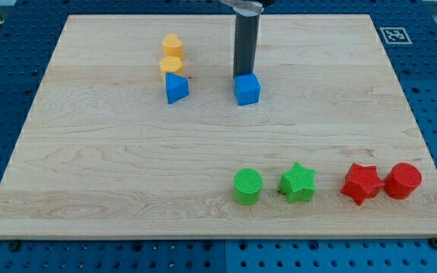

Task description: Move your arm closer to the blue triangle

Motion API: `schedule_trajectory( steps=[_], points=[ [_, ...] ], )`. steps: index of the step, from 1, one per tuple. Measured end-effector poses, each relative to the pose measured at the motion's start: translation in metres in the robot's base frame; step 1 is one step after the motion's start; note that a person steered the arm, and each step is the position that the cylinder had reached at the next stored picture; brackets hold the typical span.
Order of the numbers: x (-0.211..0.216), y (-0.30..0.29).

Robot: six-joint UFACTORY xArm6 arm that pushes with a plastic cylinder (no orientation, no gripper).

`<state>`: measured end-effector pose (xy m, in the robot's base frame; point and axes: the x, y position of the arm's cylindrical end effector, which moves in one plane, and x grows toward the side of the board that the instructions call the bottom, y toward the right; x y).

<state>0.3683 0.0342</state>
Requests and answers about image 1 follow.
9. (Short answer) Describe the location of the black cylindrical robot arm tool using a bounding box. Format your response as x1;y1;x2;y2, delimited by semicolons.
220;0;265;78

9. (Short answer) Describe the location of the blue cube block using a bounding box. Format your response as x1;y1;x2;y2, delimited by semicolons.
234;74;261;106

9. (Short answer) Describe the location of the white fiducial marker tag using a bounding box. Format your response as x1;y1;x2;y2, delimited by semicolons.
380;27;412;45

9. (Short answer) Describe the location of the red star block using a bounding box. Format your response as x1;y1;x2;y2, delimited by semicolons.
341;163;385;206

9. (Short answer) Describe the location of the green cylinder block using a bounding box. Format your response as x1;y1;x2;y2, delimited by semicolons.
233;168;263;206

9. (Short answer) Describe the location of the wooden board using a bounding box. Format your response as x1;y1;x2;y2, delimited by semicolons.
0;14;437;240

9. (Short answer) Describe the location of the blue triangle block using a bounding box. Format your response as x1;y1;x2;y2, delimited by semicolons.
165;73;189;104

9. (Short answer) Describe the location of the green star block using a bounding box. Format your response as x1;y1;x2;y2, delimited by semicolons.
278;162;316;204

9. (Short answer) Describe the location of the yellow hexagon block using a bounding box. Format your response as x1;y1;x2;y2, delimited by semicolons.
159;56;184;79

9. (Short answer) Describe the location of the yellow heart block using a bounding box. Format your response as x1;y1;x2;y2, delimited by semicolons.
162;33;184;60

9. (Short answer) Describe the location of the red cylinder block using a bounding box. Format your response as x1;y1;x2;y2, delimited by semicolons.
384;162;423;199

